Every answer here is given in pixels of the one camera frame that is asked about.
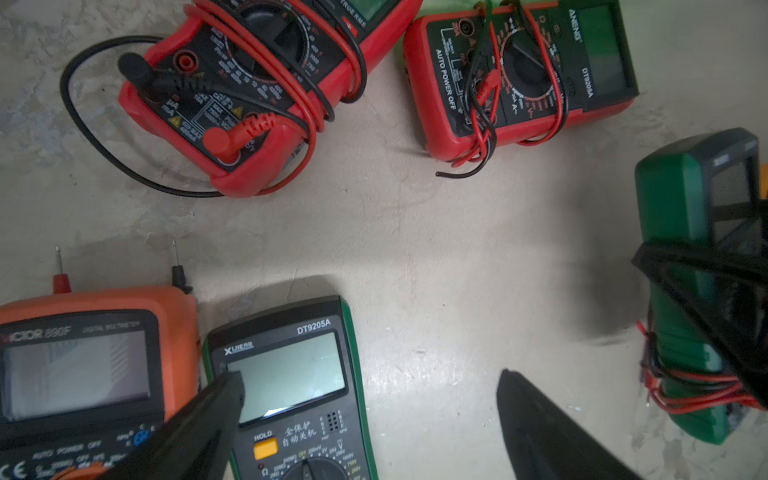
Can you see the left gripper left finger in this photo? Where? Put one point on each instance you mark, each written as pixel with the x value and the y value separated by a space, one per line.
pixel 195 443

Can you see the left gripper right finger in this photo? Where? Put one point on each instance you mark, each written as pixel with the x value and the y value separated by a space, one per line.
pixel 543 442

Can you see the red ANENG multimeter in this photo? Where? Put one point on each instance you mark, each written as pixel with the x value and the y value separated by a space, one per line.
pixel 515 72

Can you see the green DT9205A multimeter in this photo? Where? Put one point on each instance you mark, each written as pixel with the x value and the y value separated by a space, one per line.
pixel 304 414

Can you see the orange Victor multimeter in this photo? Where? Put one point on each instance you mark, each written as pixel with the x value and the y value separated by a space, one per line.
pixel 87 378

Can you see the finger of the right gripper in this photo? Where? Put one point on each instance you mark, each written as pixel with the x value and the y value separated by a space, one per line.
pixel 723 294

